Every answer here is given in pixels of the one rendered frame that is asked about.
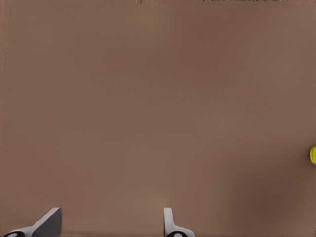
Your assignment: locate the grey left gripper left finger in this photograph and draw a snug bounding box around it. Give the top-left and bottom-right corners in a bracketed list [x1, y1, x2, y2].
[1, 207, 62, 237]

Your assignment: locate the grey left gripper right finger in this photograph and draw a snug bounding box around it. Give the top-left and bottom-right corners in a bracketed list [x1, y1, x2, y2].
[163, 207, 196, 237]

